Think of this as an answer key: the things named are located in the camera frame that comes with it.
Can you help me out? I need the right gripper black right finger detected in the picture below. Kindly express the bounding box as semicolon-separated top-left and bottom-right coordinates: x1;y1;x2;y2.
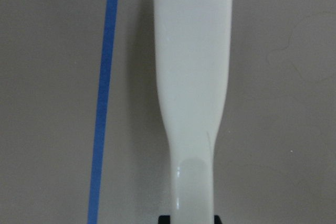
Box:
213;215;223;224

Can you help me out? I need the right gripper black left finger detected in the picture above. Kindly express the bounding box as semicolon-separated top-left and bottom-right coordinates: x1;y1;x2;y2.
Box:
158;215;171;224

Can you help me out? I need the white brush with black bristles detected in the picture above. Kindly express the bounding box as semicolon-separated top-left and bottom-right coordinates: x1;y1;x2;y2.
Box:
154;0;233;223

